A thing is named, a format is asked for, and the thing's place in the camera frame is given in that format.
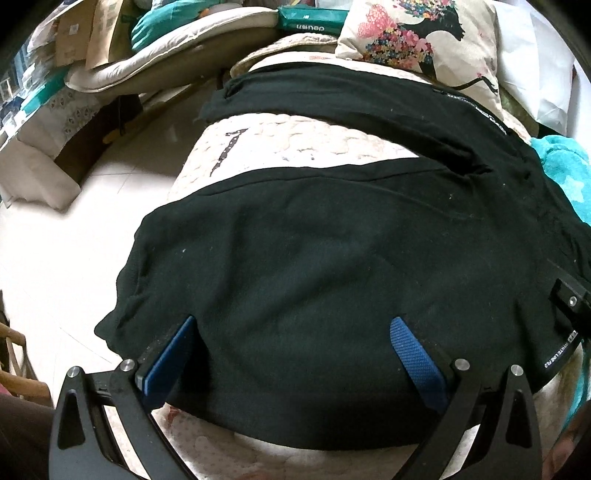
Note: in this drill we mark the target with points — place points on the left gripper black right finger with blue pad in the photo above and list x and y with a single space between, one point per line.
507 444

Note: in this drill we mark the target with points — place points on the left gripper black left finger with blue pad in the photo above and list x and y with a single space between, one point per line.
103 426

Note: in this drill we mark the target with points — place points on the black pants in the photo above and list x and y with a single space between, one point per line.
294 274

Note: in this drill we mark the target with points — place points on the wooden chair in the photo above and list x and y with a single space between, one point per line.
17 374

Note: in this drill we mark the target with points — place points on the teal star fleece blanket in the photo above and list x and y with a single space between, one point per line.
565 161

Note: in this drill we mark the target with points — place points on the white pillow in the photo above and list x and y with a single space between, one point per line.
534 64

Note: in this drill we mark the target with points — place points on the beige draped cloth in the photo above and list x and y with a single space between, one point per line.
30 149

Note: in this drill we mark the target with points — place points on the floral lady print pillow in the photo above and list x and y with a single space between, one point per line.
450 42

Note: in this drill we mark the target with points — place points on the patchwork heart quilt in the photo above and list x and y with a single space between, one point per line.
264 140

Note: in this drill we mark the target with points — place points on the green deli paper pack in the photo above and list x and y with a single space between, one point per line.
303 18

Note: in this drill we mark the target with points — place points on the brown cardboard box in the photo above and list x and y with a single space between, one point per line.
73 33

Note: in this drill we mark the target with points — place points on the beige cushioned lounger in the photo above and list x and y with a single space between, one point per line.
191 53

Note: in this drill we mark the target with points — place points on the brown paper bag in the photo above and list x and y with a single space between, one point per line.
109 40

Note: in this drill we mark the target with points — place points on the teal cloth on lounger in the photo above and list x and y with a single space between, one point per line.
161 20

